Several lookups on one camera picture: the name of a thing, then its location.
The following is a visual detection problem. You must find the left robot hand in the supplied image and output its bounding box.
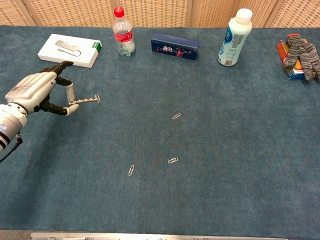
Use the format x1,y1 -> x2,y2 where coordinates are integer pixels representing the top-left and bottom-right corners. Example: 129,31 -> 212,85
4,61 -> 80,117

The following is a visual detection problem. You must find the white USB hub box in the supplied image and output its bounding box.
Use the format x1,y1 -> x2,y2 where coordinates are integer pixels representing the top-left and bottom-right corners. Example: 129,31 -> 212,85
37,33 -> 103,69

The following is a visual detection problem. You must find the clear bottle red cap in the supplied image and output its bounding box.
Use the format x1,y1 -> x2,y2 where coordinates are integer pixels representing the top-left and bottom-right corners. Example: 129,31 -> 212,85
112,6 -> 136,57

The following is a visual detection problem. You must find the wicker folding screen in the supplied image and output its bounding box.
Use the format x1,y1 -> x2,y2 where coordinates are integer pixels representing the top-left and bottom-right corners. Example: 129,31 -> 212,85
0,0 -> 320,28

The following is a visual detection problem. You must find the dark blue printed box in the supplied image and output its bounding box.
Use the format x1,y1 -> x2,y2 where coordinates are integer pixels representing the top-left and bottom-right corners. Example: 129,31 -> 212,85
150,33 -> 200,61

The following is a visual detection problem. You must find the teal felt table cover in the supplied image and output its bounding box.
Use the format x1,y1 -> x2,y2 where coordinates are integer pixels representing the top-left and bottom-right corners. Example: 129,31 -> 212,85
0,24 -> 320,237

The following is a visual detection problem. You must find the white milk bottle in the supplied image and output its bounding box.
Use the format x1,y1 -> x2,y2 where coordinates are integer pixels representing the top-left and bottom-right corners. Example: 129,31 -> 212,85
216,8 -> 253,67

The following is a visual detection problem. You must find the orange carton box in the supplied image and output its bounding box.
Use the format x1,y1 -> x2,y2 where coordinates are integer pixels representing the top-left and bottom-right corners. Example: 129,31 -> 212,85
275,33 -> 320,80

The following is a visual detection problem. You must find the grey knitted glove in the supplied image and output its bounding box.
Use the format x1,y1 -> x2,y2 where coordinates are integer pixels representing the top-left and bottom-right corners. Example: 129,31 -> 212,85
284,35 -> 320,82

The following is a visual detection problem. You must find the aluminium table edge rail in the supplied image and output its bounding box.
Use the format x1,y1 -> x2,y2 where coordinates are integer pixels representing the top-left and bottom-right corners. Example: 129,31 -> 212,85
30,231 -> 288,240

